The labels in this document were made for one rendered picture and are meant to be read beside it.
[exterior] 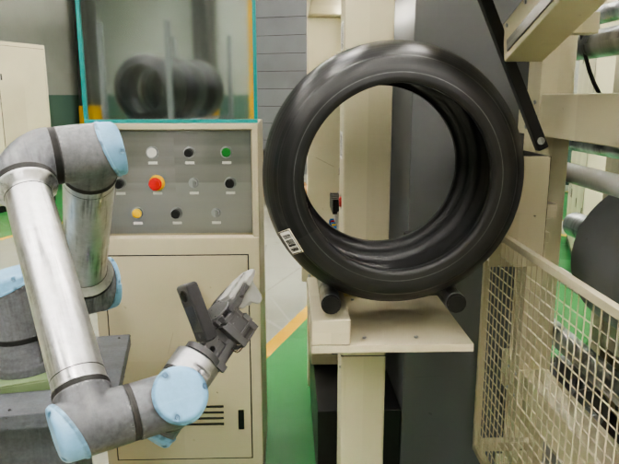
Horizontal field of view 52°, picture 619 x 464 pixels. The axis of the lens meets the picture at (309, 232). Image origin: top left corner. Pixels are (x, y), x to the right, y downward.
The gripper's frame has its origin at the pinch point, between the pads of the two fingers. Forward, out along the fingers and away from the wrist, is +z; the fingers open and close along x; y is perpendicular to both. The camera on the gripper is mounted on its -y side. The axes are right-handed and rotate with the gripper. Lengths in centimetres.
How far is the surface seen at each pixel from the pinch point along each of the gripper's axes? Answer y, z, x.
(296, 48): 101, 729, -685
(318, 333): 23.5, 2.9, -3.1
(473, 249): 30.7, 30.0, 23.8
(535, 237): 57, 60, 15
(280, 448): 94, 9, -105
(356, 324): 34.4, 14.8, -8.1
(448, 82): 0, 47, 32
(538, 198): 48, 66, 18
